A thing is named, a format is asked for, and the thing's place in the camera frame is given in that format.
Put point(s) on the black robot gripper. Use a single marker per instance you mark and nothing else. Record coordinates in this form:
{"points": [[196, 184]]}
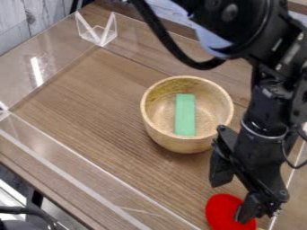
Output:
{"points": [[253, 157]]}

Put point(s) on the red plush object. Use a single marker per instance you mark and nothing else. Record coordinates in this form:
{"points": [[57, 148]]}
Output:
{"points": [[220, 211]]}

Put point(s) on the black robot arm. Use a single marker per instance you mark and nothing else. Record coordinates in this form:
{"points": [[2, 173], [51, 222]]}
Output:
{"points": [[257, 30]]}

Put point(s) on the green rectangular block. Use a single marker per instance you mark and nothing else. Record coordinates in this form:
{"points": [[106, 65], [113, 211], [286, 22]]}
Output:
{"points": [[185, 115]]}

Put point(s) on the wooden bowl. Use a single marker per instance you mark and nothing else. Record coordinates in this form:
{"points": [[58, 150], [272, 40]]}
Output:
{"points": [[214, 110]]}

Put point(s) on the clear acrylic front wall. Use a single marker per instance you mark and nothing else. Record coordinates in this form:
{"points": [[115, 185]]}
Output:
{"points": [[101, 200]]}

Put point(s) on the clear acrylic corner bracket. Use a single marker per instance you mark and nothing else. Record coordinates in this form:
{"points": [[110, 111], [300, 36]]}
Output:
{"points": [[98, 35]]}

